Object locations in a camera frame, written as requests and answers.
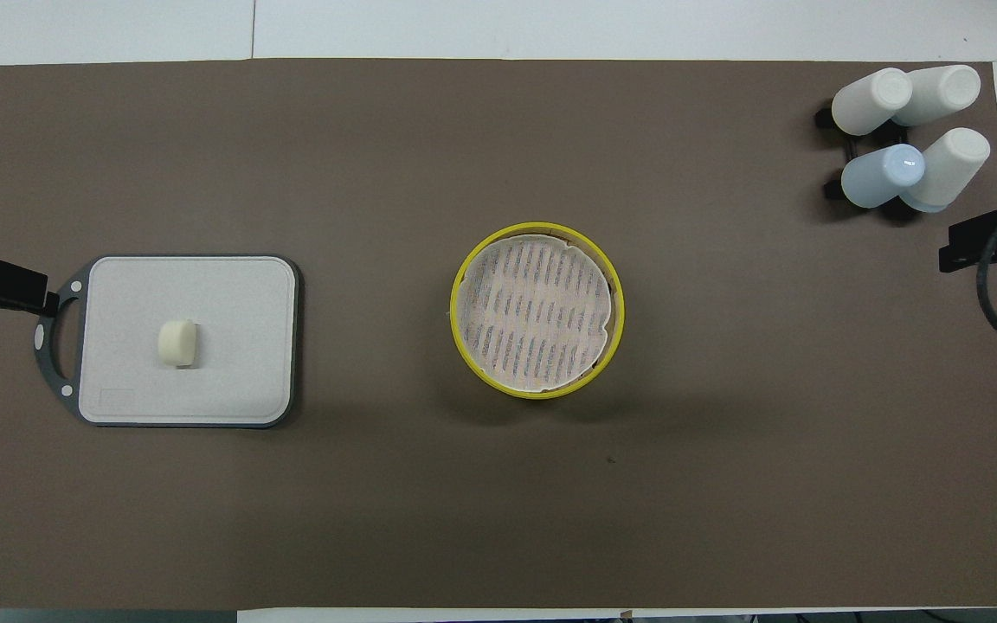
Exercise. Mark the yellow bowl with paper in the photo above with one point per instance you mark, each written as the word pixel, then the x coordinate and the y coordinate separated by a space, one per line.
pixel 457 298

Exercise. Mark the white cutting board grey rim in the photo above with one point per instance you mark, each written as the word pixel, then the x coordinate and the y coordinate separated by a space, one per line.
pixel 204 381

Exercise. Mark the black wrist mount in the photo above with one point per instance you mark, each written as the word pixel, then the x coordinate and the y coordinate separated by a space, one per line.
pixel 9 281
pixel 970 240

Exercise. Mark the white cloth steamer liner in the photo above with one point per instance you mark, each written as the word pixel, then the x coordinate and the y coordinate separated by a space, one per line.
pixel 533 311

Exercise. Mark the black left wrist mount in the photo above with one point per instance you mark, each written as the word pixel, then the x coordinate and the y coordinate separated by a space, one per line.
pixel 9 281

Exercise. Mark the pale cream steamed bun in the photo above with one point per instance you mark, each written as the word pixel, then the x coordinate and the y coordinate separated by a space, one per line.
pixel 176 343

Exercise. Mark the black cup rack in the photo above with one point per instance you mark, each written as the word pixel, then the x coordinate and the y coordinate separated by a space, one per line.
pixel 833 189

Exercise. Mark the white plastic cup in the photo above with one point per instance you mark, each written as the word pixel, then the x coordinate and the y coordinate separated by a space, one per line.
pixel 944 91
pixel 953 164
pixel 869 102

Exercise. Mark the pale blue plastic cup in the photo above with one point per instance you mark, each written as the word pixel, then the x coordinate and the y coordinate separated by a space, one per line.
pixel 879 177

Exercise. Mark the black right wrist mount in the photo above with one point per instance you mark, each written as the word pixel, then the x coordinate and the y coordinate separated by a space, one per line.
pixel 970 240

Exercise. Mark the brown table mat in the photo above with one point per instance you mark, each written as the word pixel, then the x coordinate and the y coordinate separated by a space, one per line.
pixel 498 519

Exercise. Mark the yellow slatted steamer basket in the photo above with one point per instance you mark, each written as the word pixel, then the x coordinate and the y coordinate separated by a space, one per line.
pixel 550 394

